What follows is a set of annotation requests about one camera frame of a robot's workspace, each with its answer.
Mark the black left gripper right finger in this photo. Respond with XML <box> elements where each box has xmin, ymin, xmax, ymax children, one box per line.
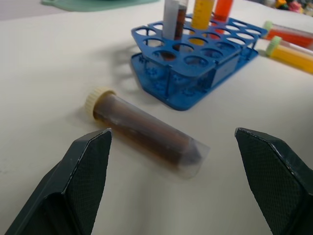
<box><xmin>234</xmin><ymin>126</ymin><xmax>313</xmax><ymax>235</ymax></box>

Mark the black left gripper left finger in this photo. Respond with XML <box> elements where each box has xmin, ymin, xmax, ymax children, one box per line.
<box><xmin>4</xmin><ymin>128</ymin><xmax>112</xmax><ymax>235</ymax></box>

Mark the clear tube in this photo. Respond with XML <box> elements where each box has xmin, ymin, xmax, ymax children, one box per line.
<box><xmin>163</xmin><ymin>0</ymin><xmax>181</xmax><ymax>39</ymax></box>

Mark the blue test tube rack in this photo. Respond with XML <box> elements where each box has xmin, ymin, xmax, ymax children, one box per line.
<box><xmin>130</xmin><ymin>13</ymin><xmax>268</xmax><ymax>111</ymax></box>

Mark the colourful background clutter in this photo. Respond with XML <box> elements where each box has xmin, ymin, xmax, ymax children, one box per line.
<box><xmin>273</xmin><ymin>0</ymin><xmax>313</xmax><ymax>14</ymax></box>

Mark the green silicone mat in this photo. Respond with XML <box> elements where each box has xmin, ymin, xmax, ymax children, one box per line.
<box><xmin>40</xmin><ymin>0</ymin><xmax>159</xmax><ymax>12</ymax></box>

